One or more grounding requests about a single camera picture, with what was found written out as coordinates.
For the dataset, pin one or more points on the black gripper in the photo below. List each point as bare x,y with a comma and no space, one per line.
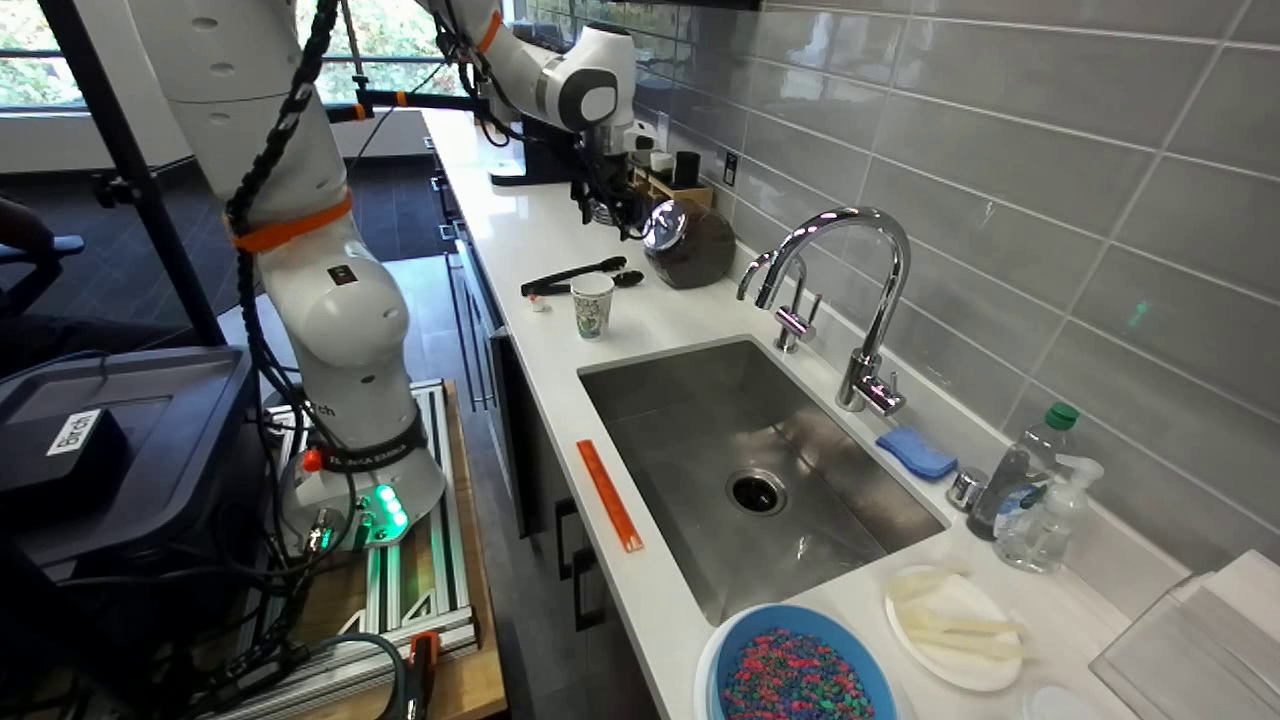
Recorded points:
609,166

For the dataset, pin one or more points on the stainless steel sink basin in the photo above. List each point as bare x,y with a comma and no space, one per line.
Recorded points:
695,424

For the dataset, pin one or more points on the wall power outlet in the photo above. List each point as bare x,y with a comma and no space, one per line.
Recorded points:
731,169

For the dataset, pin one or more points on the patterned white paper cup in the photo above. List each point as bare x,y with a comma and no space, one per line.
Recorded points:
595,282
595,316

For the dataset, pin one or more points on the black equipment case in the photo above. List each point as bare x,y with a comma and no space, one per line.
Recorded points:
121,453

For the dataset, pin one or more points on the small chrome faucet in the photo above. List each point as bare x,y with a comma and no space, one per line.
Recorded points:
799,323

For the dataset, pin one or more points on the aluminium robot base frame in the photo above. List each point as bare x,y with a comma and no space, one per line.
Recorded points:
427,575

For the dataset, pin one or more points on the blue bowl of colourful beads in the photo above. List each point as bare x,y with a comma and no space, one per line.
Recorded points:
802,672

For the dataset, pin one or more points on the black tripod pole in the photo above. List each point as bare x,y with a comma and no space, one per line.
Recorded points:
126,160

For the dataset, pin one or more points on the small black cup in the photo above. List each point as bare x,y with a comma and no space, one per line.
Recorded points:
687,169

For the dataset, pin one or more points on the tall chrome arched faucet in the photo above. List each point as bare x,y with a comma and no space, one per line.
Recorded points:
895,266

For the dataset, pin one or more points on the window with white frame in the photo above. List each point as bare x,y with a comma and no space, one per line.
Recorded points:
400,47

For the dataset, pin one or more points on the white plastic container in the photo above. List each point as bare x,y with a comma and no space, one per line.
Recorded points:
1201,652

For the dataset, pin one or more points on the orange tape strip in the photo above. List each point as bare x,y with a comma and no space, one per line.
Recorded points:
609,497

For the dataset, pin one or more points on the plastic bottle with green cap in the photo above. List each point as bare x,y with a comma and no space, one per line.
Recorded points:
1015,486

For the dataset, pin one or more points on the wooden base board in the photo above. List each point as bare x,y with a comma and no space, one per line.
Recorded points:
466,682

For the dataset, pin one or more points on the black kitchen tongs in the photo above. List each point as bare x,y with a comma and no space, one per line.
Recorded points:
564,277

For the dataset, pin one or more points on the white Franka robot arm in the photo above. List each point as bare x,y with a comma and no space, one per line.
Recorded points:
342,323

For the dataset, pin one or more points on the clear plastic cup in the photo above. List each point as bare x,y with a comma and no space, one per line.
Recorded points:
1044,543

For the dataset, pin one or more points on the blue sponge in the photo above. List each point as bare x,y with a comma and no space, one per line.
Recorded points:
917,453

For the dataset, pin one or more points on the black coffee machine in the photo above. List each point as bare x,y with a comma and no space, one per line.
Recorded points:
533,152

